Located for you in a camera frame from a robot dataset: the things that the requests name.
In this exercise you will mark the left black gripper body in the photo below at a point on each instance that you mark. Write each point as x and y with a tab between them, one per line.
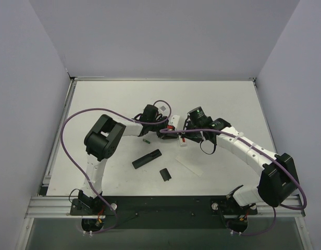
164	129

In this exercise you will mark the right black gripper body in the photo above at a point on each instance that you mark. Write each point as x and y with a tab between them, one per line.
190	133

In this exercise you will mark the white stick with orange tip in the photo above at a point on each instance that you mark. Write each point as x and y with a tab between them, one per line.
182	141

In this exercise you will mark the black remote control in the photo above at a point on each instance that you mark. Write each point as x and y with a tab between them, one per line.
146	159

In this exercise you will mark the black battery cover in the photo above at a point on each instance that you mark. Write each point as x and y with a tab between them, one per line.
165	174

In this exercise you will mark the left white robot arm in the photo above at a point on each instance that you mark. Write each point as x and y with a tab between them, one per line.
102	141

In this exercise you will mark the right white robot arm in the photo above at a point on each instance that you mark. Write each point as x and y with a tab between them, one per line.
277	173

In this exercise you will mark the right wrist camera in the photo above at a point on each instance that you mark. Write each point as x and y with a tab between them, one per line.
174	122

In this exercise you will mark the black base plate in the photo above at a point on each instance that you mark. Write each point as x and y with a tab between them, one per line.
162	212

